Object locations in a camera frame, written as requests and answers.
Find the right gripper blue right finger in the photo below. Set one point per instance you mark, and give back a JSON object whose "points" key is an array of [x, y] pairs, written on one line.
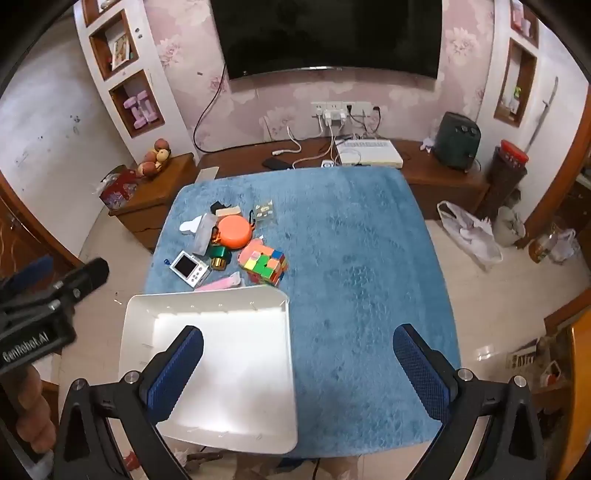
{"points": [[430, 373]]}

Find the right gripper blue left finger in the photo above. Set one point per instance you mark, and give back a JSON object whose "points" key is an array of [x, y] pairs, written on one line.
{"points": [[165, 376]]}

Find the white toy camera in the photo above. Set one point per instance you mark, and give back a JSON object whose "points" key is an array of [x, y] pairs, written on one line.
{"points": [[189, 269]]}

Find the pink stick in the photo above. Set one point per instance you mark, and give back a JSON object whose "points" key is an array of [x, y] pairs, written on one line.
{"points": [[233, 280]]}

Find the green gold perfume bottle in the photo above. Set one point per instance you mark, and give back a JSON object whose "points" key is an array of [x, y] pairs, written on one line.
{"points": [[219, 255]]}

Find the multicolour puzzle cube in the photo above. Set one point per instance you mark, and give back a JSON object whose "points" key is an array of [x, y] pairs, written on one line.
{"points": [[262, 263]]}

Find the white bottle-shaped plastic piece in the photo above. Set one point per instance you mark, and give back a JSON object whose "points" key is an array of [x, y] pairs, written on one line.
{"points": [[190, 227]]}

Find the orange round case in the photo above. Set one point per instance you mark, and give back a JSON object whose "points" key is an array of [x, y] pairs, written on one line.
{"points": [[234, 232]]}

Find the black power adapter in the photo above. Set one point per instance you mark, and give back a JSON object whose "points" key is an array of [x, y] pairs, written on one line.
{"points": [[217, 206]]}

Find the beige rectangular box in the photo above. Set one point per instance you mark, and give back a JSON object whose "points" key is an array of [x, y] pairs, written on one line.
{"points": [[228, 211]]}

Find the clear box yellow pieces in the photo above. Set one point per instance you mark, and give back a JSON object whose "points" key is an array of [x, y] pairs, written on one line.
{"points": [[264, 212]]}

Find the person's left hand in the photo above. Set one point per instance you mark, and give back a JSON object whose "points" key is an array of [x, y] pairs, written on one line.
{"points": [[34, 425]]}

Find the white plastic tray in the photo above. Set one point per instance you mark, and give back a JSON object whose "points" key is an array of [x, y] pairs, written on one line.
{"points": [[241, 395]]}

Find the wooden side cabinet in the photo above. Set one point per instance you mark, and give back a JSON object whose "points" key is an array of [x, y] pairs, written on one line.
{"points": [[145, 213]]}

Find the blue fluffy table cloth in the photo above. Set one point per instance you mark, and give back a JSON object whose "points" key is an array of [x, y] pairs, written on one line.
{"points": [[360, 263]]}

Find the red tissue box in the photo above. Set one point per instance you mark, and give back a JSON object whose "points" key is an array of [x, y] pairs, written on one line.
{"points": [[117, 187]]}

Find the white plastic bag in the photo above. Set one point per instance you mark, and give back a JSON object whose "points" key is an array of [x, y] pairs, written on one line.
{"points": [[473, 236]]}

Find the fruit pile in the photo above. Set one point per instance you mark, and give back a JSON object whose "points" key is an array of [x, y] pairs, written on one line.
{"points": [[155, 160]]}

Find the dark waste bin red lid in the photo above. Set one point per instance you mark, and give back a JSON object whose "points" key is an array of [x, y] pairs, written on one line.
{"points": [[507, 169]]}

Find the pink dumbbells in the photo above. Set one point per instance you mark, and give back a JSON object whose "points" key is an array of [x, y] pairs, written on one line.
{"points": [[141, 109]]}

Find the white set-top box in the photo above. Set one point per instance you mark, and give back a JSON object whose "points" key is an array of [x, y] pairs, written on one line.
{"points": [[370, 152]]}

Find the dark green heater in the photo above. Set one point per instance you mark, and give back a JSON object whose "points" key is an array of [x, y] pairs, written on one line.
{"points": [[457, 142]]}

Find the black television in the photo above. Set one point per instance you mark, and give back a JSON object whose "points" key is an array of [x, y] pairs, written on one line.
{"points": [[266, 36]]}

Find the picture frame in shelf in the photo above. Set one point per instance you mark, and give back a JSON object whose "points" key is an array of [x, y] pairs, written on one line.
{"points": [[118, 44]]}

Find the white wall power strip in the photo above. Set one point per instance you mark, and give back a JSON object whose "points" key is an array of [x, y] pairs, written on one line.
{"points": [[330, 112]]}

